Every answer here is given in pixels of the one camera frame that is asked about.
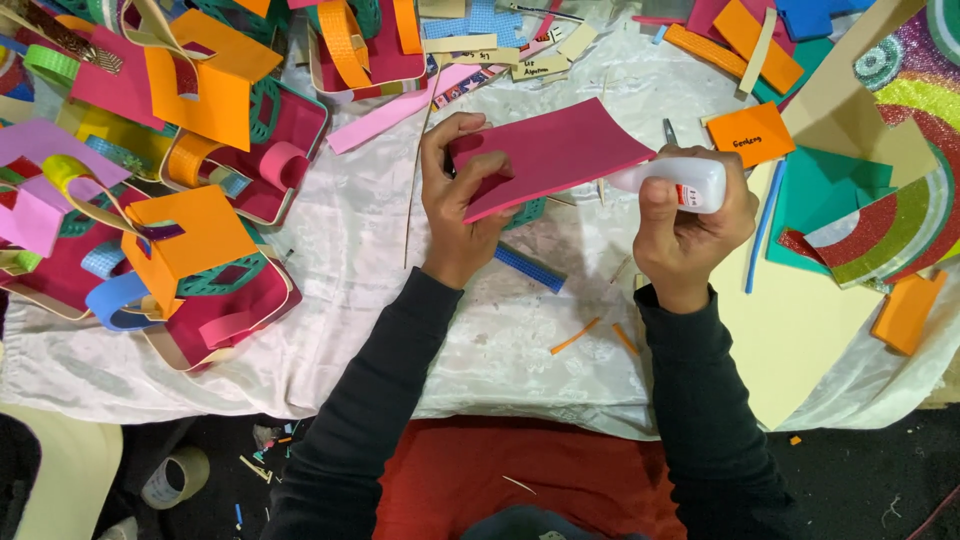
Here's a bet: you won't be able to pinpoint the person's left hand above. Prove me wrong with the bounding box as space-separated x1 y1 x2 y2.
420 112 519 291

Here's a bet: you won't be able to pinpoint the person's right hand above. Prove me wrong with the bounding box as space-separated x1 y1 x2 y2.
632 144 760 315

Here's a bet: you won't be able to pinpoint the white glue bottle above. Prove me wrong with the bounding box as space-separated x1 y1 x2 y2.
606 156 728 216

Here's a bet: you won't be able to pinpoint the magenta foam sheet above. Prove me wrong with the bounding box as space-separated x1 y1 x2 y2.
447 97 658 225

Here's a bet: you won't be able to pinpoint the long thin wooden stick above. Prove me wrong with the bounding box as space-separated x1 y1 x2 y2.
402 73 445 270

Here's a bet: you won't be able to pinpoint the long blue foam strip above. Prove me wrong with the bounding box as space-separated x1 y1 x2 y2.
744 158 788 296

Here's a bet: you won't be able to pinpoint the teal foam lattice piece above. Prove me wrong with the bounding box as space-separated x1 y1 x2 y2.
501 196 549 232

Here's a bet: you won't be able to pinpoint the blue textured foam strip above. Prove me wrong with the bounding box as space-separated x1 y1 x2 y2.
492 242 568 296

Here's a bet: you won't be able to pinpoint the short thin wooden stick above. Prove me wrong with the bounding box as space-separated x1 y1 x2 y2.
596 73 610 209

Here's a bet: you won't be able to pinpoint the thin orange foam scrap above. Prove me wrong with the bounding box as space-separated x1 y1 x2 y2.
549 315 602 357
610 321 641 358

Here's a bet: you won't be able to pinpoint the orange labelled foam card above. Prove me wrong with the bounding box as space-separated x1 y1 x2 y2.
705 100 797 171

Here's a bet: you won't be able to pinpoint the large cream foam sheet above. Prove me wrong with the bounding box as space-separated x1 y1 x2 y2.
708 160 888 433

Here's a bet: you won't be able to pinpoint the pink foam strip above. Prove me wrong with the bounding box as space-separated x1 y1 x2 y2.
325 63 483 157

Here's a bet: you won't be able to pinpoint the teal foam sheet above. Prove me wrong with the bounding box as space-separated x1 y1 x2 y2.
764 144 895 276

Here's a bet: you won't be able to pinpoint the patterned colourful strip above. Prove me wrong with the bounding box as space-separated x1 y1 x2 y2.
430 64 509 113

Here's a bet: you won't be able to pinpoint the cream labelled paper strip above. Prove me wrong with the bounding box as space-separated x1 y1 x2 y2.
423 33 499 55
510 52 573 84
448 46 522 69

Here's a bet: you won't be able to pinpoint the magenta basket with pink loop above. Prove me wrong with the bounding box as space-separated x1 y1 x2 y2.
159 75 332 228

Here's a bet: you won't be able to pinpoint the orange corrugated foam strip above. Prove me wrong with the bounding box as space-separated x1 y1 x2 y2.
663 22 751 81

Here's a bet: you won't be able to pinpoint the beige cardboard sheet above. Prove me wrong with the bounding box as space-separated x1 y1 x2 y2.
779 0 940 190

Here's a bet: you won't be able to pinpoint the glitter rainbow foam piece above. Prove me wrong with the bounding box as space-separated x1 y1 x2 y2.
775 0 960 292

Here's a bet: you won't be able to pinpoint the long cream foam strip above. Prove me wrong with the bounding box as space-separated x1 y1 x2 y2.
738 6 780 97

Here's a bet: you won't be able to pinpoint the orange foam rectangle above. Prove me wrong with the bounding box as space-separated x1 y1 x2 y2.
711 0 806 97

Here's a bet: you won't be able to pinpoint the blue puzzle foam piece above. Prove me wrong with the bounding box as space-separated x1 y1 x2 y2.
421 0 528 51

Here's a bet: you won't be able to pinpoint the orange foam block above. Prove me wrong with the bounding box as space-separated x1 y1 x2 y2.
869 269 948 358

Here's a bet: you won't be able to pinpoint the red lap garment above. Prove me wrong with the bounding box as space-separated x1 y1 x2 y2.
372 415 688 540

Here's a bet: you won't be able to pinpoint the orange foam box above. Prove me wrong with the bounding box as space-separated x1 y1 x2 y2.
120 184 261 321

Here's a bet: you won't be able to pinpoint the blue foam sheet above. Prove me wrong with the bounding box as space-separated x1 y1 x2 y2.
772 0 876 43

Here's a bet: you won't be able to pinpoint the large orange foam sheet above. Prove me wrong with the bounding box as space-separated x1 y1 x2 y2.
143 7 285 153

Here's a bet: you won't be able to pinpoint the scattered foam scraps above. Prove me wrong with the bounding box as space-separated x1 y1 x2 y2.
234 422 303 531

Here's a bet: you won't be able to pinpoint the clear tape roll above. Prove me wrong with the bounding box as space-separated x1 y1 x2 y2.
140 445 212 512

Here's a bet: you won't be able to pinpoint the purple foam piece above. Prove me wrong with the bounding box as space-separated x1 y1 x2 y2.
0 117 134 261

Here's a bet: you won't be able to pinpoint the curved cream foam sheet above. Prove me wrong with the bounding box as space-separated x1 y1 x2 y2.
0 403 126 540

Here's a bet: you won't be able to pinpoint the magenta basket with orange handle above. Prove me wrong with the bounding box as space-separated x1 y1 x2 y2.
307 0 429 100

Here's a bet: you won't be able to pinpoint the magenta basket with blue handle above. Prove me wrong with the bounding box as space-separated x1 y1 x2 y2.
84 240 304 374

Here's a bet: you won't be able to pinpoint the pink basket with green handle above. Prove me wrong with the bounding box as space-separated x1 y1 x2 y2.
13 15 168 133

